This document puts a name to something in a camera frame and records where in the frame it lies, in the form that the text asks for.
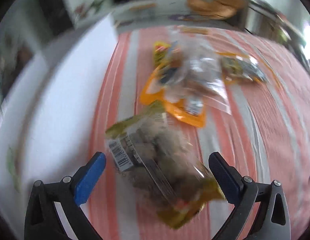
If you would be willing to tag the orange bordered snack pouch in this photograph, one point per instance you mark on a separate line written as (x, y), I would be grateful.
(167, 85)

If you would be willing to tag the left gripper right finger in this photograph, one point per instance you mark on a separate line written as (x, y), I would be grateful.
(272, 218)

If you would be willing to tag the clear bag brown biscuits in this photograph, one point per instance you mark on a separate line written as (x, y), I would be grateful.
(204, 72)

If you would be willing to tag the yellow bordered snack pouch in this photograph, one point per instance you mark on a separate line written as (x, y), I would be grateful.
(238, 68)

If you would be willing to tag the white cardboard box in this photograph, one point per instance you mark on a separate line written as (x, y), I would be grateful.
(47, 117)

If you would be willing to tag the small wooden bench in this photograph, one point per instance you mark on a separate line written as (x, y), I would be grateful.
(139, 8)

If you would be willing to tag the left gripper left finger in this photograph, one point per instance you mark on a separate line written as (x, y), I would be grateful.
(42, 220)

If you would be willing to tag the gold clear cookie bag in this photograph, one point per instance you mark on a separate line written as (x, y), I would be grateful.
(159, 163)

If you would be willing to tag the orange lounge chair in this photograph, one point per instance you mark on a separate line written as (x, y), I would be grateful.
(217, 9)

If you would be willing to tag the black tall cabinet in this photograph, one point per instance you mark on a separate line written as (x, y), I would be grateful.
(56, 14)

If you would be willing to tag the small snack packet far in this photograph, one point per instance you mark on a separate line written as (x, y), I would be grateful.
(194, 30)

